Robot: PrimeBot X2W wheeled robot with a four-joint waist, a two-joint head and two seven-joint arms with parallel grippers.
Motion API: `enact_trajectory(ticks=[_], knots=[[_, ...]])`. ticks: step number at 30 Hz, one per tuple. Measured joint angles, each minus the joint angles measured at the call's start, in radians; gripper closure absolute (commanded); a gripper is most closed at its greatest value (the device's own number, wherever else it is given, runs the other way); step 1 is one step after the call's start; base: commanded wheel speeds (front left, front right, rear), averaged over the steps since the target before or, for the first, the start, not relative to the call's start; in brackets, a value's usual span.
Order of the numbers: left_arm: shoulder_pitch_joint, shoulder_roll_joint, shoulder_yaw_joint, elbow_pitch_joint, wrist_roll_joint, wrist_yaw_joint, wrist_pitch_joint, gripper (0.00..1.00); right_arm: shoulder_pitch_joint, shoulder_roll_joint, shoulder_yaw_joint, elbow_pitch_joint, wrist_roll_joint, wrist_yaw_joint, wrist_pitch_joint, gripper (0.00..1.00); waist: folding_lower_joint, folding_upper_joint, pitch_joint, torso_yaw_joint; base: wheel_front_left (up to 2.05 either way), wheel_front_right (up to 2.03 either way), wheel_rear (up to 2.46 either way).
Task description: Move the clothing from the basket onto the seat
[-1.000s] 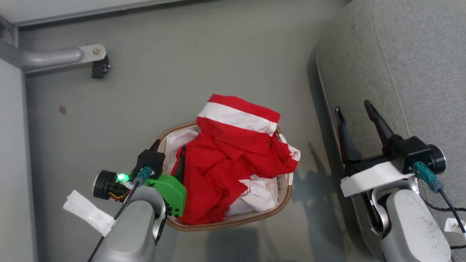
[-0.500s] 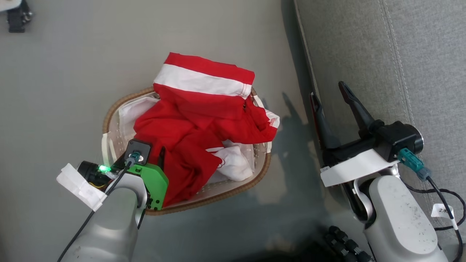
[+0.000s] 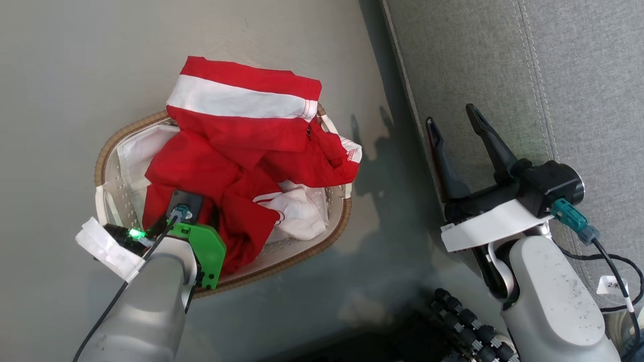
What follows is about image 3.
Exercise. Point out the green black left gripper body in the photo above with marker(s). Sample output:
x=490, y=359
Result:
x=206, y=251

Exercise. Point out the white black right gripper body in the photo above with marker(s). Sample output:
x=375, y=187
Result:
x=493, y=221

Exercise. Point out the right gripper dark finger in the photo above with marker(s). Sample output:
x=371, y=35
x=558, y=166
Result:
x=445, y=171
x=498, y=151

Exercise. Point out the red and white clothing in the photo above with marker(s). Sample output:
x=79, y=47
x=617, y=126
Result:
x=201, y=161

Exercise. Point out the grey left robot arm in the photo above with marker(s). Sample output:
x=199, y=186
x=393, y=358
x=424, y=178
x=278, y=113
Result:
x=146, y=311

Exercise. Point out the white basket with brown rim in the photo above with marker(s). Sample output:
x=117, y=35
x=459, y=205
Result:
x=121, y=196

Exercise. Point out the white tape strip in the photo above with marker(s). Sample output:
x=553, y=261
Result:
x=105, y=249

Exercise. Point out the black round connector cluster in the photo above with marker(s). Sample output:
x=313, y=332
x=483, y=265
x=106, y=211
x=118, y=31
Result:
x=468, y=322

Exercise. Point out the grey fabric sofa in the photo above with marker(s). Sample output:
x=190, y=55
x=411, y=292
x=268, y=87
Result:
x=578, y=75

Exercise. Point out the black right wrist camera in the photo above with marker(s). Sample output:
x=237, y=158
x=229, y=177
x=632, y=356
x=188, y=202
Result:
x=553, y=183

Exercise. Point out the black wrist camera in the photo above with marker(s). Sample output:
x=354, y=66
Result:
x=118, y=234
x=553, y=183

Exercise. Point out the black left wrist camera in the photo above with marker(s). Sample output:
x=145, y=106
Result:
x=118, y=234

